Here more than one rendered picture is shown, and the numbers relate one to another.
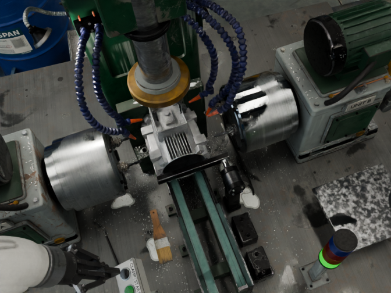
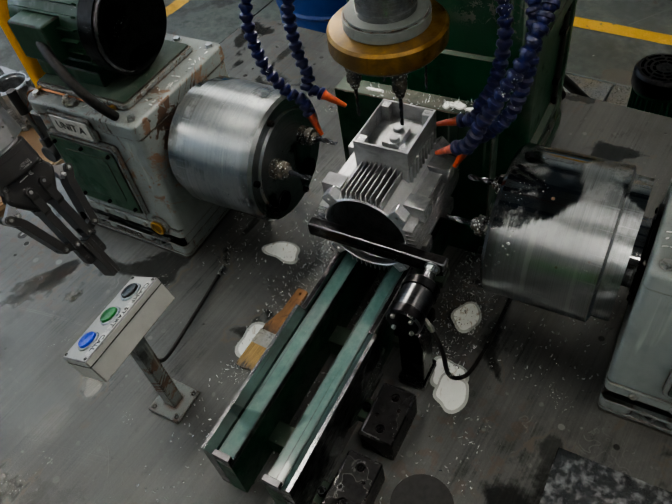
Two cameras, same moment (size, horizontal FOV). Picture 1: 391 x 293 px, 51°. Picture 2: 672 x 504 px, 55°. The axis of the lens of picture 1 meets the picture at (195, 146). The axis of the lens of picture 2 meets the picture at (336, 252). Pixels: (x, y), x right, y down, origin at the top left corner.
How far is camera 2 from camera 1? 64 cm
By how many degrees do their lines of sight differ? 30
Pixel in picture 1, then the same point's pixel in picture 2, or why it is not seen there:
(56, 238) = (154, 219)
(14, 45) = not seen: hidden behind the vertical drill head
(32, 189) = (142, 107)
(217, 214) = (357, 351)
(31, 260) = not seen: outside the picture
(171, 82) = (386, 29)
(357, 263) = not seen: outside the picture
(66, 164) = (204, 104)
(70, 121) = (328, 119)
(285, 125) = (581, 276)
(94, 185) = (215, 158)
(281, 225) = (460, 475)
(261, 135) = (519, 262)
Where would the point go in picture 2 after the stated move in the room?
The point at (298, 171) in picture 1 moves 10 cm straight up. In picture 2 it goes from (585, 421) to (596, 391)
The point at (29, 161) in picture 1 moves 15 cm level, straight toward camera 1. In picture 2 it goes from (175, 77) to (159, 126)
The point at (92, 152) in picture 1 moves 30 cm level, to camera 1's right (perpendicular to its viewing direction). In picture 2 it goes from (246, 107) to (379, 170)
